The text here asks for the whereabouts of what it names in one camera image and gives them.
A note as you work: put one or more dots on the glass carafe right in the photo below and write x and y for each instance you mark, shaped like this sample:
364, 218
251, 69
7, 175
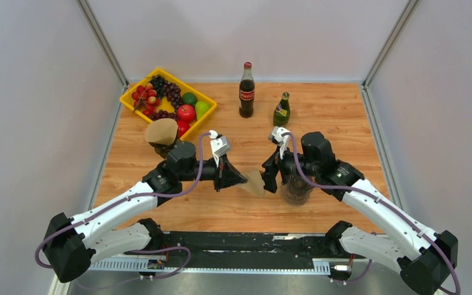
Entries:
292, 199

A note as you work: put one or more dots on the red apple lower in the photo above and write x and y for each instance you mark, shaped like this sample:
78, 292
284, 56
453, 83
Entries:
183, 127

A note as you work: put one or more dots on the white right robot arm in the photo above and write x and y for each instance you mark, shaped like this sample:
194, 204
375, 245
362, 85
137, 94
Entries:
422, 257

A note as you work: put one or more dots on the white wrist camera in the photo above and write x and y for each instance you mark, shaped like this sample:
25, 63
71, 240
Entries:
280, 136
220, 146

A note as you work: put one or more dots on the green glass bottle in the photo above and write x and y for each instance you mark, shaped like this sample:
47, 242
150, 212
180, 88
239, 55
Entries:
282, 112

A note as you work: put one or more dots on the green pear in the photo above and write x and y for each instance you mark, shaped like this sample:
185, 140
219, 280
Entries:
201, 108

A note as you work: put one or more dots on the green lime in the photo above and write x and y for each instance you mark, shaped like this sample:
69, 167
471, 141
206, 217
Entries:
189, 98

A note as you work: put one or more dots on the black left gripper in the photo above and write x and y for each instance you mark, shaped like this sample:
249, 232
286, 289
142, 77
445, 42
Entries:
225, 175

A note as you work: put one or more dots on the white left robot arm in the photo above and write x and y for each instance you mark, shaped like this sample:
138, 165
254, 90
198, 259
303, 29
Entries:
72, 244

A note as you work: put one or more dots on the amber coffee dripper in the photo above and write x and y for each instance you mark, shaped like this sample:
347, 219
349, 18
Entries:
163, 149

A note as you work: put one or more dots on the red apple upper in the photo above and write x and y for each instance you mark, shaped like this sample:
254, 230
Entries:
186, 113

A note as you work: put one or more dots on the red apple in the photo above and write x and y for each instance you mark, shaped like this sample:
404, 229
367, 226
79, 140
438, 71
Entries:
186, 113
183, 127

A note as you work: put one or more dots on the dark grape bunch upper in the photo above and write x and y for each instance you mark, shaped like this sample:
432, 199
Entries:
168, 90

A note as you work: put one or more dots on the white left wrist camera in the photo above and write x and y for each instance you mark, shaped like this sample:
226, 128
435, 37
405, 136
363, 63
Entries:
220, 146

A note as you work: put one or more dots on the dark grape bunch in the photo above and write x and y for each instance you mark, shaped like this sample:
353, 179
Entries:
162, 114
168, 90

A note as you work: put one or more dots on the grey coffee dripper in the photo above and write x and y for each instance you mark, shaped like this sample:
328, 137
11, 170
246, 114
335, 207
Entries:
297, 186

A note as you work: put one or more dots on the cola glass bottle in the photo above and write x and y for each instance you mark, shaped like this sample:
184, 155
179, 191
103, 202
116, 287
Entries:
246, 91

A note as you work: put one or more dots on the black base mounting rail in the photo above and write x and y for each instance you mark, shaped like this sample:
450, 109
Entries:
247, 250

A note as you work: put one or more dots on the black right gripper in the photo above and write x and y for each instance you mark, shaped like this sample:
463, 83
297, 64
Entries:
271, 166

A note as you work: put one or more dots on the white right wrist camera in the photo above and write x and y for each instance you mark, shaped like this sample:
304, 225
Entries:
280, 136

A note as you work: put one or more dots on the dark grape bunch lower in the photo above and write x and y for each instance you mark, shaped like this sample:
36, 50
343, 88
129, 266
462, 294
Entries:
162, 114

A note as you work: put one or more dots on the brown paper coffee filter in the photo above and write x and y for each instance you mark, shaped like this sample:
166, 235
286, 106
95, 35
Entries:
163, 131

